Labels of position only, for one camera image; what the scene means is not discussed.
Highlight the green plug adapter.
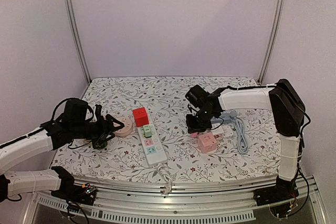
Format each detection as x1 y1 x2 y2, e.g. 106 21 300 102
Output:
141 125 153 138

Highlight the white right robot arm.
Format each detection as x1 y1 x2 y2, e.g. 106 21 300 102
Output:
185 79 307 201

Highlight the white cube socket tiger print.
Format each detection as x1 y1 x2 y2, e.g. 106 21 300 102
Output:
211 124 234 140

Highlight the pink cube socket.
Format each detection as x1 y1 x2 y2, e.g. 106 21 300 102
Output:
197 132 217 153

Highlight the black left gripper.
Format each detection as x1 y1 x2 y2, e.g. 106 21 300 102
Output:
71 114 124 146

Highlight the light blue coiled cable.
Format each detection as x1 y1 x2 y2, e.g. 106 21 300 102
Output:
233 118 249 154

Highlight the left aluminium frame post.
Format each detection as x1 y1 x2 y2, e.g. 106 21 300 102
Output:
64 0 92 84

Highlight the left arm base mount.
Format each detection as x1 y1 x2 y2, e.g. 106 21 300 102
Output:
51 178 97 206

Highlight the pink round socket base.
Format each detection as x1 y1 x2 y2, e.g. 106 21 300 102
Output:
115 117 133 137

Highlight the light blue power strip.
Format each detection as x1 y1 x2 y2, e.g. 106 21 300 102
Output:
211 114 231 124

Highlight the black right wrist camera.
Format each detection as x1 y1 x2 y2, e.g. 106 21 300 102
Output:
185 84 209 109

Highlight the red cube adapter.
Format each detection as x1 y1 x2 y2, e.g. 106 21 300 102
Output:
132 107 149 127

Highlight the light blue round plug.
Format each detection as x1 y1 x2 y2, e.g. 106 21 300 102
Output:
229 111 237 120

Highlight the aluminium table edge rail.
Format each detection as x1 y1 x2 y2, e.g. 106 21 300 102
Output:
22 175 323 224

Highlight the floral tablecloth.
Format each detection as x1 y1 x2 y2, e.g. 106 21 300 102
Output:
52 77 294 183

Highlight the pink plug adapter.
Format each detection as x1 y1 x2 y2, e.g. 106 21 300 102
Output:
190 132 198 138

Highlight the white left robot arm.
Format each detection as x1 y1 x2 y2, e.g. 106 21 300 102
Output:
1 98 124 204

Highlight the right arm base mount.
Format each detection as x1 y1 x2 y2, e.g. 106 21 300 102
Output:
253 176 299 206

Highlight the aluminium frame post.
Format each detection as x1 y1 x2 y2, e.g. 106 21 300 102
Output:
64 0 92 84
257 0 285 84

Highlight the white power strip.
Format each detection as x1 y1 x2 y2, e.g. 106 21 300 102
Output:
137 122 168 167

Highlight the right aluminium frame post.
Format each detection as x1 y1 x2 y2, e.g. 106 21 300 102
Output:
257 0 285 84

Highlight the dark green cube socket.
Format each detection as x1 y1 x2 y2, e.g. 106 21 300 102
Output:
91 139 107 150

